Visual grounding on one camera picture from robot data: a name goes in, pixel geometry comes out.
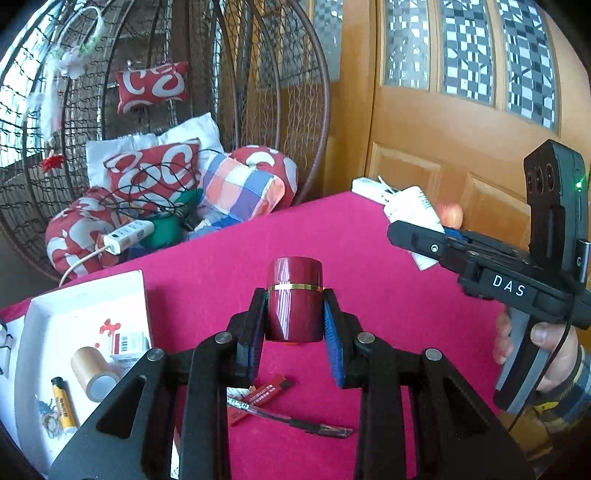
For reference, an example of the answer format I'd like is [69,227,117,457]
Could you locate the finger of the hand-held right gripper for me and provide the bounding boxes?
[387,220,483,274]
[443,226,532,261]

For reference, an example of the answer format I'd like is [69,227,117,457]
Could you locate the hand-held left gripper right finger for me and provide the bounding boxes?
[322,287,536,480]

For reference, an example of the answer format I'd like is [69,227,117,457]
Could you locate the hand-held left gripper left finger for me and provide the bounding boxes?
[48,287,269,480]

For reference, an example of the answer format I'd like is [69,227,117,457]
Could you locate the white tube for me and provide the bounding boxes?
[384,186,446,271]

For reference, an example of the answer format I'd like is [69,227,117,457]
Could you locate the dark red cylinder container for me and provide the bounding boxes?
[264,257,324,344]

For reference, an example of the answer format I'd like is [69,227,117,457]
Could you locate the red pencil lead box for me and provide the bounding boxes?
[226,376,294,428]

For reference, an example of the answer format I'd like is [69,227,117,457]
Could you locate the clear black pen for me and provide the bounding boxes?
[226,397,354,439]

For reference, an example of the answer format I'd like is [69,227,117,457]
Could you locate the white tray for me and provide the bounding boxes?
[14,270,153,478]

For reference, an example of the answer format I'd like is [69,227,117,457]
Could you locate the person's right forearm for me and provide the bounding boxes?
[526,344,591,462]

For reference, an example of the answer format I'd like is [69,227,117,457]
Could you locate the person's right hand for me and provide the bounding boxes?
[492,310,581,394]

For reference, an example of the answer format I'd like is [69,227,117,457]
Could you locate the red apple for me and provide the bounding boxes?
[435,202,464,230]

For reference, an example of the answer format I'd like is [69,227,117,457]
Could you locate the pink tablecloth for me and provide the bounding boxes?
[0,191,550,480]

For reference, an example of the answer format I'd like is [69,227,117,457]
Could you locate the red white barcode box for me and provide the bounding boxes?
[110,331,152,363]

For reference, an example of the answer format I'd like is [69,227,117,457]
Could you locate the white power strip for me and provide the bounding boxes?
[104,220,155,254]

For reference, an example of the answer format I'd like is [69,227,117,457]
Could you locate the brown tape roll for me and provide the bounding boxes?
[70,346,122,402]

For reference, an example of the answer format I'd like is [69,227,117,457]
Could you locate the red white round cushion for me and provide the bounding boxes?
[229,145,299,213]

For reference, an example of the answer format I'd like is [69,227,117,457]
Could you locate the red white square cushion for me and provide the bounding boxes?
[104,142,201,204]

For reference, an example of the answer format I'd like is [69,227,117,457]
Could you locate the yellow lighter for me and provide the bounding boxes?
[50,376,79,433]

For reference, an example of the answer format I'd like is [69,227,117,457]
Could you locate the red white bolster cushion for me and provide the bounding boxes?
[45,187,134,278]

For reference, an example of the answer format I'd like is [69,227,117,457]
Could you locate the wicker hanging chair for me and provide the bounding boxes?
[0,0,333,287]

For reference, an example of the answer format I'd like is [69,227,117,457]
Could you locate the white pillow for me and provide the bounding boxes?
[85,112,225,190]

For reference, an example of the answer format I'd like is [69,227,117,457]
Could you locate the blue keyring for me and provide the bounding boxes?
[37,399,63,432]

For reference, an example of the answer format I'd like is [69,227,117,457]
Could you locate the eyeglasses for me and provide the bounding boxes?
[0,320,12,377]

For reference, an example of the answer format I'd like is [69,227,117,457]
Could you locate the small red white cushion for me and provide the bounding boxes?
[115,61,190,116]

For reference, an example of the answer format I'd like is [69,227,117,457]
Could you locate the white dreamcatcher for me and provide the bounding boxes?
[30,7,105,134]

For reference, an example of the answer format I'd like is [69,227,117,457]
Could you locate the tangled black cable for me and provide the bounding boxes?
[99,148,223,219]

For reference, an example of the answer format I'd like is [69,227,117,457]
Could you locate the black braided cable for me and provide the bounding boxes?
[507,322,574,433]

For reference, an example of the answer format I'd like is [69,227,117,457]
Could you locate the white power cable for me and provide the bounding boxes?
[59,244,112,287]

